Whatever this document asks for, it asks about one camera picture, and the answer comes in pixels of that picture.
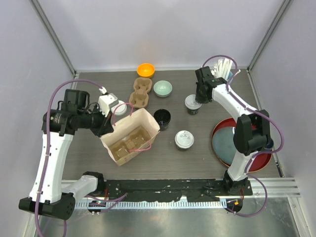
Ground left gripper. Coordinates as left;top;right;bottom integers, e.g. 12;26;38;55
78;104;114;137

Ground white cup lid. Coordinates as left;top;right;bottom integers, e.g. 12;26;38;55
185;94;202;110
111;100;127;116
175;130;194;148

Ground pink paper gift bag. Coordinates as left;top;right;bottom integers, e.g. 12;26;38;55
100;108;160;166

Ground cardboard cup carrier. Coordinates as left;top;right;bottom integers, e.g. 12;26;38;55
129;78;153;109
110;126;151;161

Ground black paper coffee cup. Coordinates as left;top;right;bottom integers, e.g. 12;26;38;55
187;106;200;115

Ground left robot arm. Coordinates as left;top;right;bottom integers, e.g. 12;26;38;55
18;89;118;220

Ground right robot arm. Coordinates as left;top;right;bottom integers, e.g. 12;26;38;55
195;66;271;195

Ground white wrapped straws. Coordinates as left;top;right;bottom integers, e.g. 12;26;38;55
211;58;240;79

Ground blue straw holder cup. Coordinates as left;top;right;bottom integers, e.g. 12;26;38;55
224;71;233;80

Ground light green bowl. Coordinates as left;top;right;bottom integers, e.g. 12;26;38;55
153;80;173;98

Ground blue plate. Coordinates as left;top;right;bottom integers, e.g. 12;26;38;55
212;126;237;165

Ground orange bowl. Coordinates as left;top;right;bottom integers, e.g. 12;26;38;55
136;63;155;79

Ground dark blue mug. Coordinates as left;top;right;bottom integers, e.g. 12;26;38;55
265;138;274;151

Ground red round tray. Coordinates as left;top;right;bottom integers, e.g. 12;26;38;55
211;118;272;172

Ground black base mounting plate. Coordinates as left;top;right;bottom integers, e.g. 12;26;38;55
104;179;253;202

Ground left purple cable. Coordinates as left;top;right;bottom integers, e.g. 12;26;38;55
34;79;128;237

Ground purple cable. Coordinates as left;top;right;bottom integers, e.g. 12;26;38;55
202;54;285;218
34;79;128;237

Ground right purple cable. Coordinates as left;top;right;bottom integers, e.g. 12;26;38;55
202;54;285;218

